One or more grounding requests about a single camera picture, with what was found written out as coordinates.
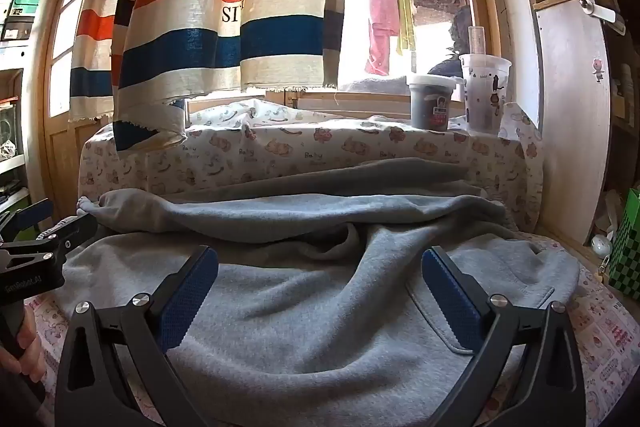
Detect red print bedsheet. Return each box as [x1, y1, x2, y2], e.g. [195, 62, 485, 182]
[20, 229, 640, 427]

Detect white egg-shaped toy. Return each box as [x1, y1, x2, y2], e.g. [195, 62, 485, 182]
[590, 234, 613, 258]

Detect grey pants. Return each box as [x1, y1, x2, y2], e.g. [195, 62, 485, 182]
[50, 157, 581, 427]

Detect yellow hanging cloth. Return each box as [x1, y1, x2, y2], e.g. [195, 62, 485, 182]
[394, 0, 417, 58]

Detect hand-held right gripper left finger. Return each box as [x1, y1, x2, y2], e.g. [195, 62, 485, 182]
[54, 245, 220, 427]

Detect storage shelf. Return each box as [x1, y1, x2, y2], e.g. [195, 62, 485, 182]
[0, 0, 51, 218]

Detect green checkered bag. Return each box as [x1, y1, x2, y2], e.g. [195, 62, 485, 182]
[609, 188, 640, 300]

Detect wooden door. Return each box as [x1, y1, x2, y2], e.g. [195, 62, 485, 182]
[37, 0, 121, 228]

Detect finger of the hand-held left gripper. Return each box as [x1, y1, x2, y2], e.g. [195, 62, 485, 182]
[35, 214, 99, 254]
[0, 198, 55, 243]

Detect clear tube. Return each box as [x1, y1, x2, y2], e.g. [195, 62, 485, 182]
[468, 26, 487, 56]

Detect dark jar with white lid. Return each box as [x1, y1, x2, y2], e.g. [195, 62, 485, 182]
[407, 74, 466, 132]

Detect clear printed cup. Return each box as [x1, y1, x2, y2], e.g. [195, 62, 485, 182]
[459, 53, 512, 138]

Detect white board panel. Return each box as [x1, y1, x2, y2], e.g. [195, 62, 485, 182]
[532, 0, 613, 245]

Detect white handle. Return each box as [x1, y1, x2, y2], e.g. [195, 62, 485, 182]
[579, 0, 627, 35]

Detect bear print beige cloth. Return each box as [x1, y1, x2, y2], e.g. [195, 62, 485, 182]
[77, 99, 545, 233]

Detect pink hanging towel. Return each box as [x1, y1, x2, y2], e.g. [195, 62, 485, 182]
[364, 0, 402, 76]

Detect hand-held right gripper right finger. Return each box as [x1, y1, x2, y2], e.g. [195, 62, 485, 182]
[421, 246, 586, 427]

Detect striped curtain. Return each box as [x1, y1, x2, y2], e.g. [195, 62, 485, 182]
[67, 0, 347, 152]

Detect person's left hand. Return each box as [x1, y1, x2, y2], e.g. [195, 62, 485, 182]
[0, 307, 48, 403]

